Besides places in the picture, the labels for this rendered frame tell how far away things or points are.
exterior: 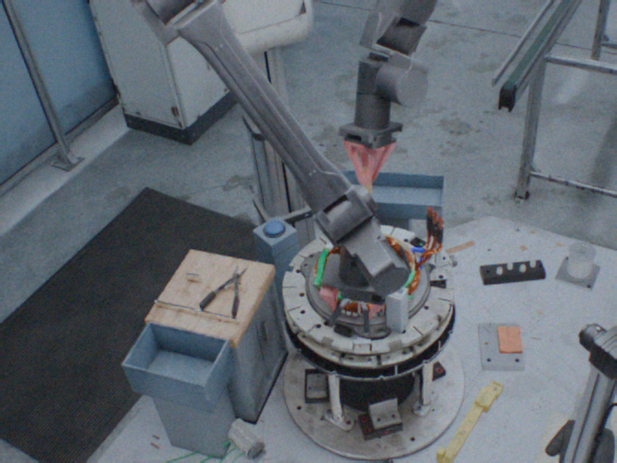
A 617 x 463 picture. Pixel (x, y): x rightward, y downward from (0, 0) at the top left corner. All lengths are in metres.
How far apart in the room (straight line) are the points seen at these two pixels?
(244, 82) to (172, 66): 2.59
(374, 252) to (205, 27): 0.38
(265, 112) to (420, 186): 0.79
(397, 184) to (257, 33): 0.48
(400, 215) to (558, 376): 0.48
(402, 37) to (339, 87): 2.87
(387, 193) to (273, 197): 0.28
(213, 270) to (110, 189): 2.15
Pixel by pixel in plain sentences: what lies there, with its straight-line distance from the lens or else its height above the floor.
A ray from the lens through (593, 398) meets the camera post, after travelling 1.01.
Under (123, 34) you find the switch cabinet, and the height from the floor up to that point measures 0.58.
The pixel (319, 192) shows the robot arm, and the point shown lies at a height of 1.46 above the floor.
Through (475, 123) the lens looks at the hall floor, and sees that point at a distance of 3.72.
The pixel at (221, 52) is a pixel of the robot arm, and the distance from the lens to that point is 0.93.
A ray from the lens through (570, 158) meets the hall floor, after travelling 3.54.
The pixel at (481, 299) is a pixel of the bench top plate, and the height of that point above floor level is 0.78.
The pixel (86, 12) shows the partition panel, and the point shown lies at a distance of 3.81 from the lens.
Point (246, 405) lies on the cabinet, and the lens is 1.54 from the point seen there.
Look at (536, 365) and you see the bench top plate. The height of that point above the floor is 0.78.
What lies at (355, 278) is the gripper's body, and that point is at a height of 1.28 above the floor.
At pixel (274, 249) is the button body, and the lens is 1.58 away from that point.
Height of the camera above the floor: 2.10
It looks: 42 degrees down
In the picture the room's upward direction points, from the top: 7 degrees counter-clockwise
